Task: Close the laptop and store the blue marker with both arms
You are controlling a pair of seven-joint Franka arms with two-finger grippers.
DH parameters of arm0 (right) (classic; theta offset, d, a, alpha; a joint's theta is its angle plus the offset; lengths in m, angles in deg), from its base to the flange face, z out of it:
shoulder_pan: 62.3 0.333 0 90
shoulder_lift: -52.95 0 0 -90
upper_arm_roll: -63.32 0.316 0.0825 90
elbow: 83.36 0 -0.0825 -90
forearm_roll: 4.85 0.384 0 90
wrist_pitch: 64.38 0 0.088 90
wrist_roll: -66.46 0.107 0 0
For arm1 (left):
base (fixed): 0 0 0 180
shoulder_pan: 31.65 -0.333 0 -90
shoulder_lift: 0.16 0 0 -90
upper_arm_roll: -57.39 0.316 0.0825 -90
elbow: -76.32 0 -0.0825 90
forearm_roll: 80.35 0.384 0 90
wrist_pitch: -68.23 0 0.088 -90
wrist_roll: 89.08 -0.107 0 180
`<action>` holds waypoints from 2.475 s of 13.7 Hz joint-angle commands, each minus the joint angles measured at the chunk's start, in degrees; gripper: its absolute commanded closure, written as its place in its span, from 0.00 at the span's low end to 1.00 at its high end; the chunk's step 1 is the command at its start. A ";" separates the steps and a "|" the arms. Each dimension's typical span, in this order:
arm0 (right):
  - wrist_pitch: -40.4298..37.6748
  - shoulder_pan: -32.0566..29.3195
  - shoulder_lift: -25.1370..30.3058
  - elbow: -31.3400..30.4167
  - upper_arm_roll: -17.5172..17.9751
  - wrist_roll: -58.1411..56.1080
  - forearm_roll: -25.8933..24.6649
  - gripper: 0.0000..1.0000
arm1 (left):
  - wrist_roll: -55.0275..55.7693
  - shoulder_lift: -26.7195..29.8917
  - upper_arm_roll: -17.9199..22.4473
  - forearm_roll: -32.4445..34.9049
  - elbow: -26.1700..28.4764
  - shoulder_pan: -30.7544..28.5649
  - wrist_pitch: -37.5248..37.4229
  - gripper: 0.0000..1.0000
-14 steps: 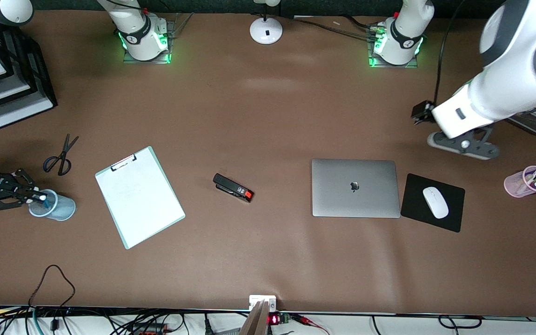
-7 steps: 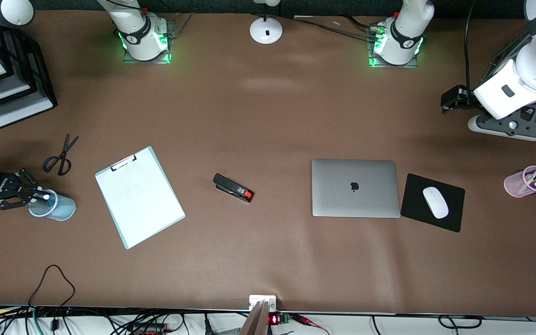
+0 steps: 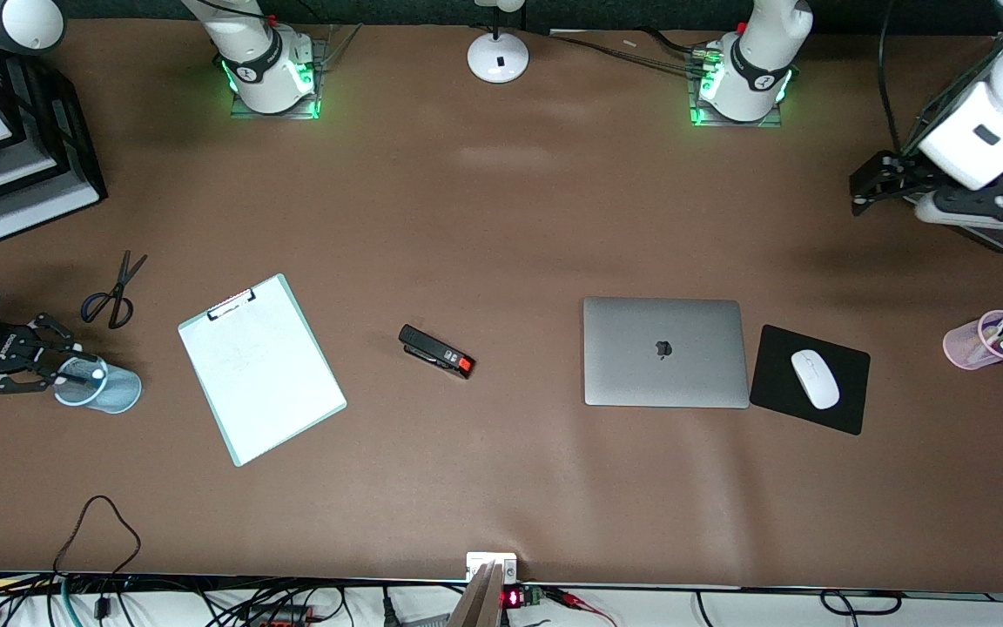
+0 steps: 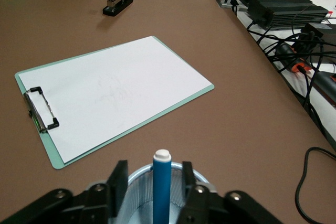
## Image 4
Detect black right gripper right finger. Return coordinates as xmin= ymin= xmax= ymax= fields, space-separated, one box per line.
xmin=181 ymin=161 xmax=197 ymax=201

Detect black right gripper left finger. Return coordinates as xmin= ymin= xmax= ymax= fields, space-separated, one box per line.
xmin=107 ymin=159 xmax=129 ymax=218

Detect blue marker white cap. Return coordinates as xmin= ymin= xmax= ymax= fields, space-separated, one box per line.
xmin=153 ymin=149 xmax=173 ymax=224

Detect blue mesh pen cup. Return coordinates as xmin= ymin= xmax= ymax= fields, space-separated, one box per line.
xmin=123 ymin=163 xmax=212 ymax=224

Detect green clipboard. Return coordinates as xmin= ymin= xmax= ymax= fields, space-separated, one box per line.
xmin=14 ymin=35 xmax=215 ymax=169

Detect white paper sheet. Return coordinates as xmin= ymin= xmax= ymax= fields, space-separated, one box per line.
xmin=18 ymin=36 xmax=213 ymax=164

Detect black orange power strip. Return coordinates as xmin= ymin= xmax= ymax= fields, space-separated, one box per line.
xmin=274 ymin=43 xmax=316 ymax=74

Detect small black adapter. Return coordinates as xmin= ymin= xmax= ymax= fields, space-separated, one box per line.
xmin=300 ymin=22 xmax=336 ymax=45

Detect black looped cable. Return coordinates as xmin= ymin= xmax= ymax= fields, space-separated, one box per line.
xmin=295 ymin=147 xmax=336 ymax=224

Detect tangled black cables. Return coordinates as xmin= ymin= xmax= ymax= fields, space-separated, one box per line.
xmin=246 ymin=19 xmax=336 ymax=142

